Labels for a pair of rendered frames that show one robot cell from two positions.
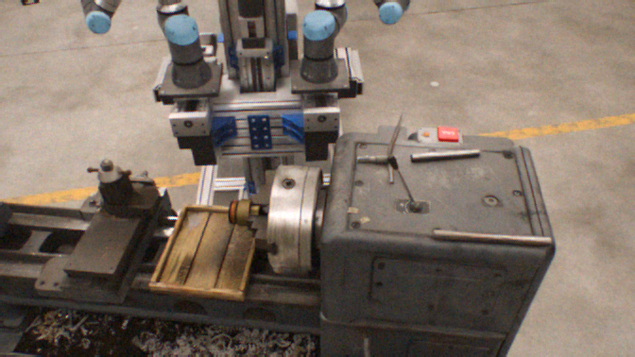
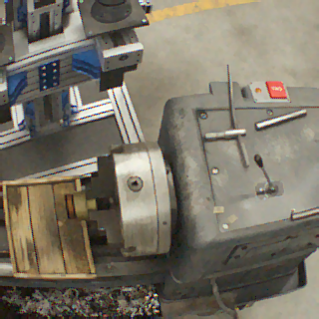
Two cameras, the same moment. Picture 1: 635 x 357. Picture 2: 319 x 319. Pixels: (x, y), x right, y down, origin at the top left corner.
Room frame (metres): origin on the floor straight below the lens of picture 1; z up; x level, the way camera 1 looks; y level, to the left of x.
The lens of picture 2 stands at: (0.49, 0.32, 2.59)
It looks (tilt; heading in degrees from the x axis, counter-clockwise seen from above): 63 degrees down; 333
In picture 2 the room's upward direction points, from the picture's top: 12 degrees clockwise
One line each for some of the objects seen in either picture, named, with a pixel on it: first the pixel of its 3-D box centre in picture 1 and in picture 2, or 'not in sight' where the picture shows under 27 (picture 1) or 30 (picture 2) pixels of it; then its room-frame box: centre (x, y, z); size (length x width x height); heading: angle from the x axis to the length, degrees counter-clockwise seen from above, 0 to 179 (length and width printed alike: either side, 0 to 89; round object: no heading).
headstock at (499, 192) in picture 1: (425, 227); (265, 181); (1.04, -0.32, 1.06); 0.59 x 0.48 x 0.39; 83
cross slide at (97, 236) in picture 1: (116, 224); not in sight; (1.18, 0.69, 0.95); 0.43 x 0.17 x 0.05; 173
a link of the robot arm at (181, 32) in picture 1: (182, 37); not in sight; (1.75, 0.49, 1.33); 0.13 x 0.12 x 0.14; 23
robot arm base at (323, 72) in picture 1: (318, 61); (112, 2); (1.76, -0.01, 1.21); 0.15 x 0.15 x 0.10
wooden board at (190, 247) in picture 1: (212, 248); (44, 229); (1.12, 0.37, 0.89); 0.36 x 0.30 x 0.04; 173
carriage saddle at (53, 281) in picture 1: (106, 236); not in sight; (1.17, 0.73, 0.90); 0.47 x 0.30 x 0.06; 173
